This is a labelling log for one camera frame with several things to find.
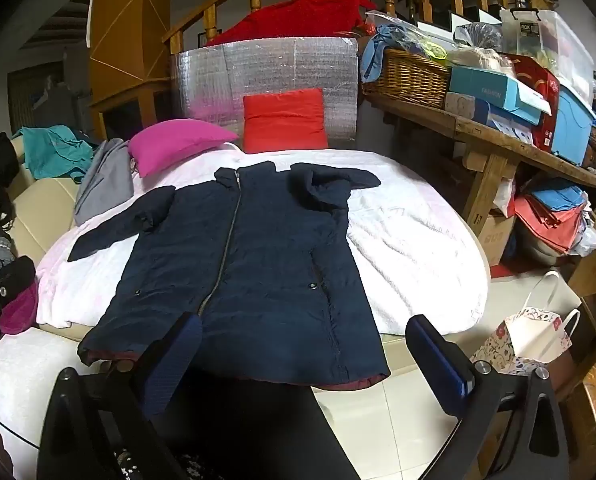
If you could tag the teal cardboard box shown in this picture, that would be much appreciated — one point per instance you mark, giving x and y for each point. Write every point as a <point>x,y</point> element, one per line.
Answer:
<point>488,91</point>

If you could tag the navy blue coat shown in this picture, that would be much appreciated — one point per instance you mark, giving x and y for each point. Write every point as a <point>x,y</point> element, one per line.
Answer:
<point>268,260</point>

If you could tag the beige leather sofa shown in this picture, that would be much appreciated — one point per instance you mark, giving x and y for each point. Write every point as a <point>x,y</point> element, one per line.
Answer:
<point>42,210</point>

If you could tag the magenta cloth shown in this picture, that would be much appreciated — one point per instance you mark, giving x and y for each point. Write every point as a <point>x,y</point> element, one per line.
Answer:
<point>20,312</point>

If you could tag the orange wooden pillar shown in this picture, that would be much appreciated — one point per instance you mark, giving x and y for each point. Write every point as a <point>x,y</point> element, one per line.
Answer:
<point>127,35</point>

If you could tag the wicker basket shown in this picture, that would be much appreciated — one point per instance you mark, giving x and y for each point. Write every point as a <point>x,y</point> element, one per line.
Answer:
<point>408,80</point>

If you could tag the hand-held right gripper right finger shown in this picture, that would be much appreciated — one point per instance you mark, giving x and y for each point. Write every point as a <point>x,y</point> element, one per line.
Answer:
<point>438,367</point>

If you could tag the floral paper bag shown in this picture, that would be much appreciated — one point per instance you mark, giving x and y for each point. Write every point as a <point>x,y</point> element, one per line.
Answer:
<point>533,337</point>

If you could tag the red gift box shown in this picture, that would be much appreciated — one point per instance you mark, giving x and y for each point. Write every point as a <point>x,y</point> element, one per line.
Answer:
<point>540,80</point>

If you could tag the silver foil insulation mat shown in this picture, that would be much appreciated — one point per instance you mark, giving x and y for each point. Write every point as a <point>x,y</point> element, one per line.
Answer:
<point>258,67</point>

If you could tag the white textured blanket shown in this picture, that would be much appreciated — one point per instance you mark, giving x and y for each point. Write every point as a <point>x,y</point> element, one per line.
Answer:
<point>413,240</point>

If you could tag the clear plastic storage box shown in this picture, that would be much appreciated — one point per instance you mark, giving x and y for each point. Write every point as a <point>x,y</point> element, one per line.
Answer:
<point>553,35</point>

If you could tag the blue cloth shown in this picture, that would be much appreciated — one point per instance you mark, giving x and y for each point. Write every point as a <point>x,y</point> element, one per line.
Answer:
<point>378,55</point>

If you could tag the wooden bench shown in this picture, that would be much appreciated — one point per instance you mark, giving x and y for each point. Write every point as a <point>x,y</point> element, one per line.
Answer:
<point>483,145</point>

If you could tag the red fleece blanket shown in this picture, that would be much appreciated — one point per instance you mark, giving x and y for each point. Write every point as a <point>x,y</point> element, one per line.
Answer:
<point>298,17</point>

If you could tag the magenta pillow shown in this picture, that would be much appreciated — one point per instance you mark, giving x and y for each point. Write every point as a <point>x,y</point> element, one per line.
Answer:
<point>177,145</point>

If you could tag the grey garment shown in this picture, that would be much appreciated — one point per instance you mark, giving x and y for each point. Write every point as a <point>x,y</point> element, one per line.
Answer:
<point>102,185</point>

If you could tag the blue plastic storage bin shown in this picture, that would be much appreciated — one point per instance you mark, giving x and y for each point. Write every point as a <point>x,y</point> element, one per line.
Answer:
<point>570,125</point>

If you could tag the black puffer jacket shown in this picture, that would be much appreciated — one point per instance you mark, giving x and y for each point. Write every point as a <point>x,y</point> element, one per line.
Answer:
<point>7,280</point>

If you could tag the small cardboard box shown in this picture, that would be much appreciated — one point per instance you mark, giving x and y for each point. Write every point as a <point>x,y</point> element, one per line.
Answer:
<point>498,237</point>

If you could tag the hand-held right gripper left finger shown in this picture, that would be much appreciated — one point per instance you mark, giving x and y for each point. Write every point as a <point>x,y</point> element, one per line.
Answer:
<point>172,365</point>

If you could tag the red pillow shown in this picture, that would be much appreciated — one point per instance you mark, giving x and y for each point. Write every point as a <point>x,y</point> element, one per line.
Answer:
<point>285,120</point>

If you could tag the stack of coral cloths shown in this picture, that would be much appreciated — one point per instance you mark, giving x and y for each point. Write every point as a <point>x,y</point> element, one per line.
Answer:
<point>543,227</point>

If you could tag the white patterned box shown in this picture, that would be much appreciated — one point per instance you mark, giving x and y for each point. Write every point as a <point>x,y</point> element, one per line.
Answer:
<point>465,107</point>

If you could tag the teal garment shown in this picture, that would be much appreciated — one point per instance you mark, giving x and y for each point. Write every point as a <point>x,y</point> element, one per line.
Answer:
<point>52,152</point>

